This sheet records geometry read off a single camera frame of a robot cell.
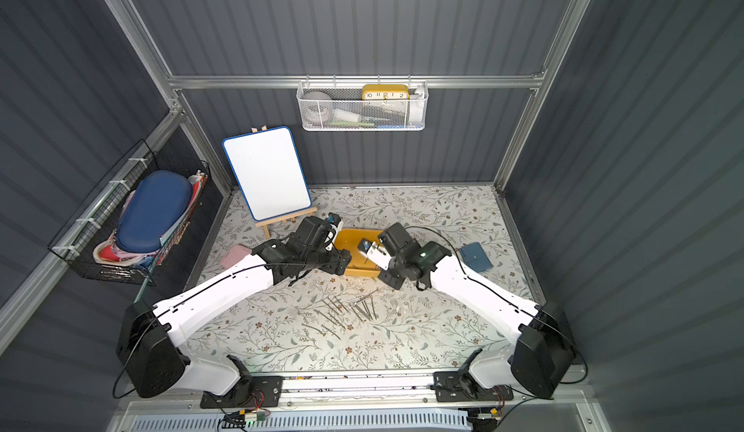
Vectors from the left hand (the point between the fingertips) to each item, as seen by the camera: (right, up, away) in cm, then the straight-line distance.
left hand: (340, 254), depth 80 cm
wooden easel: (-28, +8, +20) cm, 35 cm away
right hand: (+15, -2, +1) cm, 15 cm away
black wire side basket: (-53, +5, -17) cm, 56 cm away
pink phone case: (-39, -3, +17) cm, 43 cm away
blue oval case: (-44, +13, -10) cm, 47 cm away
